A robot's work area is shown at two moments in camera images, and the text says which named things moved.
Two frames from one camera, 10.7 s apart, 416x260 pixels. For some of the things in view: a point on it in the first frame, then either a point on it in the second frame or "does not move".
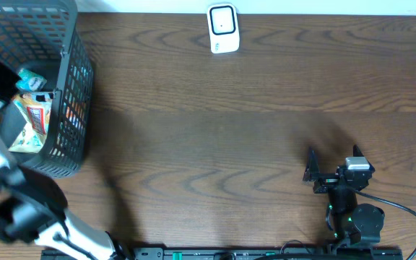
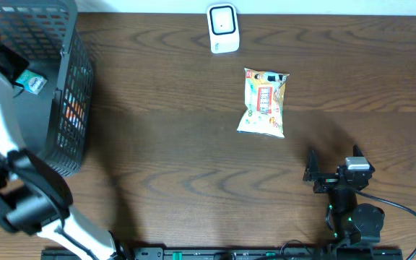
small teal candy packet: (30, 81) does not move
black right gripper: (313, 169) does not move
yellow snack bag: (35, 108) -> (264, 93)
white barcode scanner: (223, 28) does not move
